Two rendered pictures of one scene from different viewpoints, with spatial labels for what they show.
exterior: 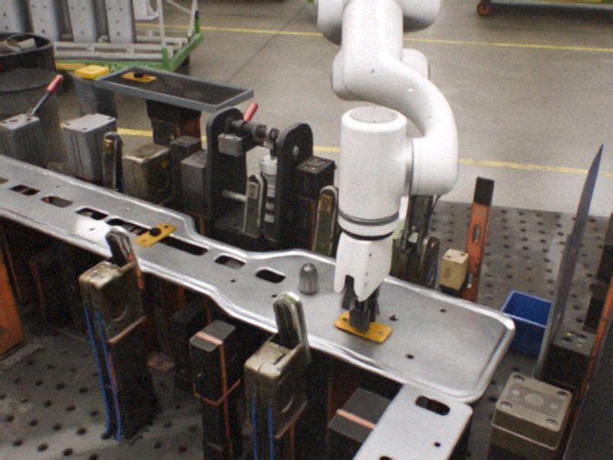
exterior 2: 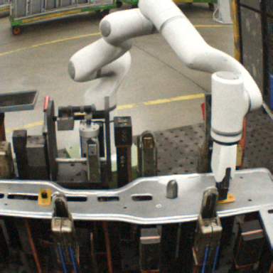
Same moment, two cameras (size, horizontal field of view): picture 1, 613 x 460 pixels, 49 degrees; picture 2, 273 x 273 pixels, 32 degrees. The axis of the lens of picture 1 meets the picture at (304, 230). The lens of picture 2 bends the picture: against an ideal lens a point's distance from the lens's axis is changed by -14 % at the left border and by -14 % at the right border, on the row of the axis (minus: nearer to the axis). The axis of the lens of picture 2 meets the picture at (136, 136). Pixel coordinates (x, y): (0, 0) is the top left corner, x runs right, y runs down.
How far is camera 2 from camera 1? 0.73 m
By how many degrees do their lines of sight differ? 31
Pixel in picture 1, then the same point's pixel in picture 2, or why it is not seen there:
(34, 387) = not seen: outside the picture
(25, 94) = not seen: outside the picture
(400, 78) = (219, 55)
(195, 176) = (38, 153)
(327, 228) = (151, 159)
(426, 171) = (254, 99)
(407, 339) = (242, 195)
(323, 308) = (191, 200)
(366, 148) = (235, 92)
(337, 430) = (249, 239)
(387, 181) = (243, 108)
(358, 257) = (233, 155)
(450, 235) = not seen: hidden behind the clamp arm
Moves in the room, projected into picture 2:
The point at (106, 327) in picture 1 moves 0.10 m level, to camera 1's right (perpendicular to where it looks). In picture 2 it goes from (74, 254) to (107, 244)
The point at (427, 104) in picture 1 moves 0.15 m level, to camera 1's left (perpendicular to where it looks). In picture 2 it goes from (236, 67) to (194, 75)
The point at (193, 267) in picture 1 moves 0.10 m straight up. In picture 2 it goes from (92, 208) to (89, 175)
